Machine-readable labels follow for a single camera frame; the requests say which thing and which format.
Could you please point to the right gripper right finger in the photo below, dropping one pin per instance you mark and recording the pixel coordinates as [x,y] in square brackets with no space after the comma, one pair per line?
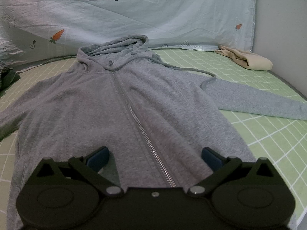
[223,169]

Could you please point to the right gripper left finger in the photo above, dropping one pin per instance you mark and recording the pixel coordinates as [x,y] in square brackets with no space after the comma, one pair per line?
[87,169]

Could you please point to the grey zip hoodie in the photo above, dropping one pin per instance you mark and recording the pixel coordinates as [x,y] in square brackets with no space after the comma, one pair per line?
[153,117]

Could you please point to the folded beige garment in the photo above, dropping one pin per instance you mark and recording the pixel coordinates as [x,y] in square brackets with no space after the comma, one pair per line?
[245,59]

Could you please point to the blue denim garment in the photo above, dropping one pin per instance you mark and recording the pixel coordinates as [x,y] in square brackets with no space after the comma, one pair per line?
[11,78]

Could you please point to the pale blue carrot-print sheet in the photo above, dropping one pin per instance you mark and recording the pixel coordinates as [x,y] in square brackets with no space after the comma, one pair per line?
[38,31]

